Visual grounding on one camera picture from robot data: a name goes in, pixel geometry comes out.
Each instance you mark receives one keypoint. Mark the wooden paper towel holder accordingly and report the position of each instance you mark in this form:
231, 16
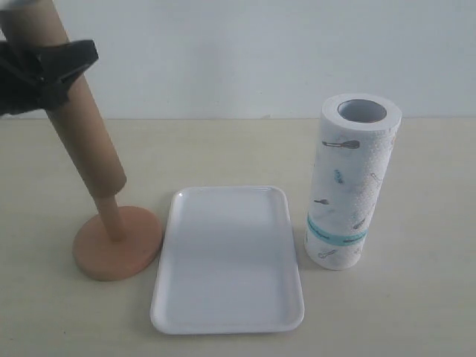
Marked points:
118, 242

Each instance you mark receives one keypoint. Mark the brown cardboard tube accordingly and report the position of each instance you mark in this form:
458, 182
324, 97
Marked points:
78, 122

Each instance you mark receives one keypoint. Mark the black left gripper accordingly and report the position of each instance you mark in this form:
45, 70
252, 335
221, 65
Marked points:
24, 69

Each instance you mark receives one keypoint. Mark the white rectangular plastic tray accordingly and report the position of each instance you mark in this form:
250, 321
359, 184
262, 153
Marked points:
228, 264

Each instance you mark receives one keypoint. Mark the printed white paper towel roll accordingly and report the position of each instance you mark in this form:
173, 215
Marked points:
355, 139

